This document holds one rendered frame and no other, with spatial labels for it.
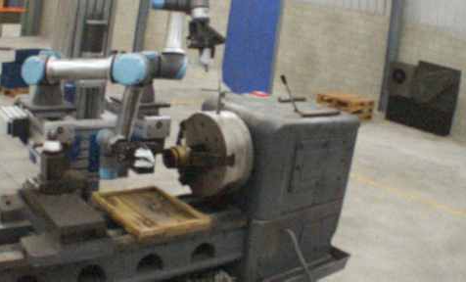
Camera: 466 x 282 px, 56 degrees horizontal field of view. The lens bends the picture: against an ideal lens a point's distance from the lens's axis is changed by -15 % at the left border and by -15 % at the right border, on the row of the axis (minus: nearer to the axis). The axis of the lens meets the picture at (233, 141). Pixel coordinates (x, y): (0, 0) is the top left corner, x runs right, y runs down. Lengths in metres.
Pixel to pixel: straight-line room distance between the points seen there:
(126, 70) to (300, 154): 0.73
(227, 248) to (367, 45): 10.86
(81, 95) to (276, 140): 0.94
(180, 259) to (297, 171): 0.57
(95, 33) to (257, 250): 1.18
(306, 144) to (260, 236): 0.40
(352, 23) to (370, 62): 1.13
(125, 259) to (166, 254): 0.17
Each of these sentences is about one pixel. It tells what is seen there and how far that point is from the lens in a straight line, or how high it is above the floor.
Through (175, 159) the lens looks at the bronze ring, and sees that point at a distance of 1.76.
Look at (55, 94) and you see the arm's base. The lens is 2.11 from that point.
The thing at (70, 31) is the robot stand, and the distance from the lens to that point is 2.31.
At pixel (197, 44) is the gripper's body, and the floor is 1.48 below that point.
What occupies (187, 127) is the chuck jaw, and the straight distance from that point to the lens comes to 1.87.
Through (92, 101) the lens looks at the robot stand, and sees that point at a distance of 2.34.
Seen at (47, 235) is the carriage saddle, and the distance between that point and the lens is 1.52.
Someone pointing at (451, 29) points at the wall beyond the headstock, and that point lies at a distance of 11.72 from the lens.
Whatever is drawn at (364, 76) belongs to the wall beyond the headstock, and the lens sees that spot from 12.52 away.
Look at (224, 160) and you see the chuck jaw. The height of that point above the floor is 1.10.
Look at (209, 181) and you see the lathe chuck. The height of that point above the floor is 1.00.
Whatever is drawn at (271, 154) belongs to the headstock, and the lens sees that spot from 1.83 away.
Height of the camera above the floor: 1.59
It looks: 14 degrees down
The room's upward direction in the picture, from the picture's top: 8 degrees clockwise
